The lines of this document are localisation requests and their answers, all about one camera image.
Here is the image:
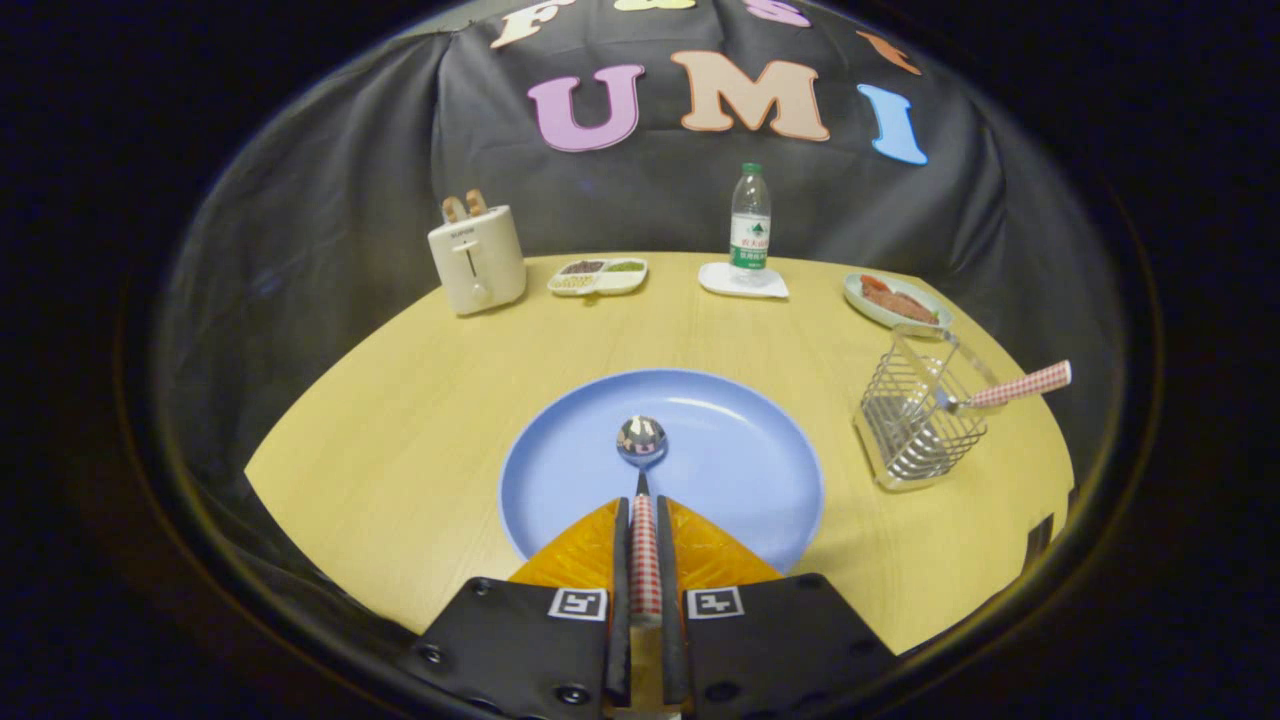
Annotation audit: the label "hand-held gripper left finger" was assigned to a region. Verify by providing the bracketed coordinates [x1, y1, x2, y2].
[405, 497, 633, 720]

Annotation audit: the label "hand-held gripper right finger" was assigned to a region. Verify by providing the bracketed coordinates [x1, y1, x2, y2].
[657, 497, 896, 720]

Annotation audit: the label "checkered handle spoon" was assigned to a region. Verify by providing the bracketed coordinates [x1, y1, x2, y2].
[616, 415, 669, 623]

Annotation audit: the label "checkered handle fork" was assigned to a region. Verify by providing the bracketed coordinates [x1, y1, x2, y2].
[935, 360, 1073, 416]

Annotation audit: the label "blue round plate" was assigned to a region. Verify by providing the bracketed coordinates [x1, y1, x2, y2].
[498, 369, 825, 576]

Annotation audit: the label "white divided condiment dish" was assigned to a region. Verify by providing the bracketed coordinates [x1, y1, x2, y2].
[547, 257, 649, 298]

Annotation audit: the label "white square coaster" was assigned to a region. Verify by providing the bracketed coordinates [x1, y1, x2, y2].
[697, 261, 790, 300]

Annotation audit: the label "cream toaster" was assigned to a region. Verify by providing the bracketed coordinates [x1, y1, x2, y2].
[427, 205, 528, 317]

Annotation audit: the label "white plate with food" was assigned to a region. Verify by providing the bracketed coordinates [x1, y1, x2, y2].
[843, 272, 953, 331]

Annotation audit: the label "clear plastic water bottle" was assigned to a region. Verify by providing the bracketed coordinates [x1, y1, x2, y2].
[729, 162, 773, 286]

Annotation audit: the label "red meat slices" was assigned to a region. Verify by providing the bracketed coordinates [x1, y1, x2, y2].
[860, 275, 939, 324]

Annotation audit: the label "metal wire cutlery basket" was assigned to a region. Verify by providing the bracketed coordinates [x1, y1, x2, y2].
[853, 323, 1001, 492]

